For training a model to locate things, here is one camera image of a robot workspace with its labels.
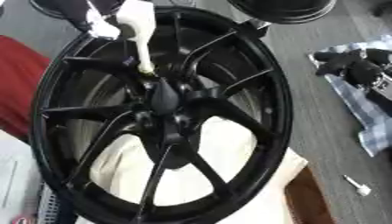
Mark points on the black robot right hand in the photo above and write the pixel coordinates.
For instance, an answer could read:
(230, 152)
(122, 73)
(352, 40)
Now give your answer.
(357, 67)

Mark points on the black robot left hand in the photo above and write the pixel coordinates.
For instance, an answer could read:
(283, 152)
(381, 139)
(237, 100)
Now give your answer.
(99, 27)

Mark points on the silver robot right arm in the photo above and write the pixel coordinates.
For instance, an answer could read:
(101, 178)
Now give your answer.
(368, 137)

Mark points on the black round wheel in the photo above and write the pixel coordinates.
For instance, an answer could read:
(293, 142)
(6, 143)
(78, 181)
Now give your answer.
(286, 11)

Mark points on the black spoked wheel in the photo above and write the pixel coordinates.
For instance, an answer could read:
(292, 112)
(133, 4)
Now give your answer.
(240, 122)

